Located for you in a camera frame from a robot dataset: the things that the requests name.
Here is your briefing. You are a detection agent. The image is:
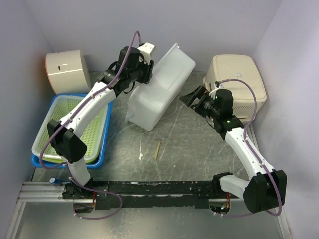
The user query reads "black base bar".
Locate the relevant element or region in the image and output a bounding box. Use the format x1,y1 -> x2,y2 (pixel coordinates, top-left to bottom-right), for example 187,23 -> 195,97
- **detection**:
62,180 -> 227,210

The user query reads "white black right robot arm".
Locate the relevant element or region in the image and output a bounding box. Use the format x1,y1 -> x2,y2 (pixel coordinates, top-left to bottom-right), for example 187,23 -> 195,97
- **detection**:
179,86 -> 287,216

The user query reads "small blue white bottle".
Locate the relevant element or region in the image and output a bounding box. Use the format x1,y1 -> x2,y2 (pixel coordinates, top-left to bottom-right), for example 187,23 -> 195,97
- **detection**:
49,177 -> 60,186

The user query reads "blue plastic tray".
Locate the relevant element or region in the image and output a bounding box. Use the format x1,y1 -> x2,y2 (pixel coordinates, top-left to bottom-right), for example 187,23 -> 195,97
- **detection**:
30,102 -> 113,169

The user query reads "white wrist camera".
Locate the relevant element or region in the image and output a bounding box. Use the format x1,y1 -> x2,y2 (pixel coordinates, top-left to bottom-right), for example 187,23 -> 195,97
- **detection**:
209,81 -> 224,99
138,42 -> 156,65

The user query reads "white perforated basket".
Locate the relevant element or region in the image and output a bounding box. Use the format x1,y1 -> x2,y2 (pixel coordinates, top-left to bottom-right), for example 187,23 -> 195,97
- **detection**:
31,94 -> 108,164

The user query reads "green plastic tray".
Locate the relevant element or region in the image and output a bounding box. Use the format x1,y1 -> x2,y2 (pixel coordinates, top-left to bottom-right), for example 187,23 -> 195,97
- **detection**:
31,118 -> 105,164

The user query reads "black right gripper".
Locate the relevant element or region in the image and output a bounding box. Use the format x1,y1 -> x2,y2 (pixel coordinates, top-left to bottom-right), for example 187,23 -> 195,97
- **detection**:
179,85 -> 219,119

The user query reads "beige perforated laundry basket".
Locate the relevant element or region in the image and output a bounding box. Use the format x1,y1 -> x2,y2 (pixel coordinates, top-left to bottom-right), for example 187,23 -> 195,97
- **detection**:
203,54 -> 267,122

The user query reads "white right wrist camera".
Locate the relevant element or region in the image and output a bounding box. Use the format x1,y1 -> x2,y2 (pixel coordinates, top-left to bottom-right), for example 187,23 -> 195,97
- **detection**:
209,81 -> 224,99

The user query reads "cream cylindrical container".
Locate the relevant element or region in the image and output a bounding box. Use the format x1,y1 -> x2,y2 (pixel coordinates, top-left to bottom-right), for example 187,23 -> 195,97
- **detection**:
45,50 -> 92,94

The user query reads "large white plastic tub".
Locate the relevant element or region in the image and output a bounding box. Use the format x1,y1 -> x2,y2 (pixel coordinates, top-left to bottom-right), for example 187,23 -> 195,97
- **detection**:
125,43 -> 195,131

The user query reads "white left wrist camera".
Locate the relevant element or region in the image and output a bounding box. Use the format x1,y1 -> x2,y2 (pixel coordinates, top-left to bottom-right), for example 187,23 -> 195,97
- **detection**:
138,42 -> 156,65

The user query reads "small wooden stick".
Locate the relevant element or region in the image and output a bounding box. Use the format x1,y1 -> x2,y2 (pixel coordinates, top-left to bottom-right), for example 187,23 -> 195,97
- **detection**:
154,141 -> 161,160

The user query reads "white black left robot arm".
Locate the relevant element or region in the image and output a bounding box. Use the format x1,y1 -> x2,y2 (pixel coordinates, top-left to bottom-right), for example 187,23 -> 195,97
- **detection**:
47,43 -> 155,199

